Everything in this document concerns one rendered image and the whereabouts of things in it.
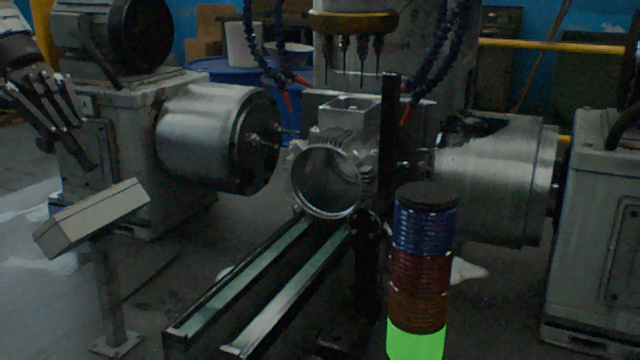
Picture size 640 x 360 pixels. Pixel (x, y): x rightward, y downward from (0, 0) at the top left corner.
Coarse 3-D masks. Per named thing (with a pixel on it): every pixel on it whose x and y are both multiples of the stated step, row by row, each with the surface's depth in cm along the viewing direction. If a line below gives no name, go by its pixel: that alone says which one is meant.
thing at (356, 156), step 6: (294, 144) 108; (300, 144) 107; (294, 150) 108; (300, 150) 107; (354, 150) 103; (360, 150) 104; (348, 156) 103; (354, 156) 103; (360, 156) 103; (354, 162) 103; (294, 204) 112; (300, 210) 112
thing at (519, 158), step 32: (448, 128) 97; (480, 128) 95; (512, 128) 94; (544, 128) 95; (448, 160) 94; (480, 160) 92; (512, 160) 91; (544, 160) 90; (480, 192) 92; (512, 192) 90; (544, 192) 89; (480, 224) 95; (512, 224) 92
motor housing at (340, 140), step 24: (312, 144) 106; (336, 144) 105; (360, 144) 110; (288, 168) 110; (312, 168) 119; (360, 168) 104; (288, 192) 112; (312, 192) 116; (336, 192) 121; (360, 192) 105; (312, 216) 112; (336, 216) 109
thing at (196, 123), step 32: (192, 96) 119; (224, 96) 117; (256, 96) 120; (160, 128) 120; (192, 128) 115; (224, 128) 112; (256, 128) 121; (160, 160) 123; (192, 160) 117; (224, 160) 113; (256, 160) 123; (224, 192) 123; (256, 192) 126
